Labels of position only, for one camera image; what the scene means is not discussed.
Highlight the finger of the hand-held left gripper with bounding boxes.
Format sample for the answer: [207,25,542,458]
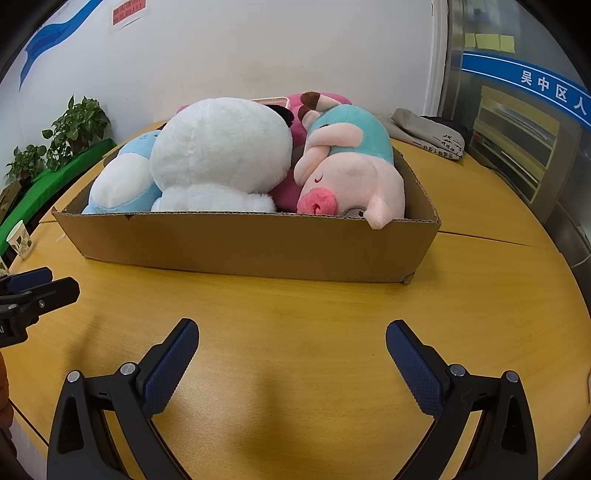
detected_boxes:
[0,277,81,325]
[0,267,54,297]

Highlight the glass door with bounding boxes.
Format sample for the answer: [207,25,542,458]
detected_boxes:
[443,0,591,278]

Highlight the white panda plush toy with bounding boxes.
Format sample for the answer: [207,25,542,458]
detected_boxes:
[150,97,296,214]

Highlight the grey cloth bag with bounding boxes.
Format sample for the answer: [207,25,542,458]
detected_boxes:
[390,108,469,161]

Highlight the blue door banner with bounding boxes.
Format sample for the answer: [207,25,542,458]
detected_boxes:
[462,51,591,127]

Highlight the pink plush toy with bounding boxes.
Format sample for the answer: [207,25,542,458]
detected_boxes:
[178,91,354,214]

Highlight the brown cardboard box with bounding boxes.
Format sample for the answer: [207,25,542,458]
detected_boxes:
[52,121,441,284]

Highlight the red wall notice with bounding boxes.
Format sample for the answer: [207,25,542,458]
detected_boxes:
[108,0,151,33]

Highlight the small green potted plant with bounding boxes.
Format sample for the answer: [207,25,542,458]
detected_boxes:
[4,145,49,183]

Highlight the blue wave wall decal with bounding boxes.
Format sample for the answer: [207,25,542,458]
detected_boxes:
[18,0,107,90]

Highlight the light blue plush toy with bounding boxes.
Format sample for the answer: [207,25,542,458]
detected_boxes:
[82,129,163,215]

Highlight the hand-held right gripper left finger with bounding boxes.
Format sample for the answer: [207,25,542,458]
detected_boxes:
[46,318,200,480]

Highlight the printed paper cup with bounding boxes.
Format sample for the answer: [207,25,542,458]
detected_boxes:
[6,220,33,257]

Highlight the large green potted plant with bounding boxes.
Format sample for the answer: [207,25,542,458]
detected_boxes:
[42,95,112,171]

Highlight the green table cloth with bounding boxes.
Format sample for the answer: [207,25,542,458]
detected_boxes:
[0,137,118,241]

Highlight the pink and teal pig plush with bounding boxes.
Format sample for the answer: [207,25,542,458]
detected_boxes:
[293,91,407,230]

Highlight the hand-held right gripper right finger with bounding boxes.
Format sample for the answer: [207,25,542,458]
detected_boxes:
[385,319,539,480]

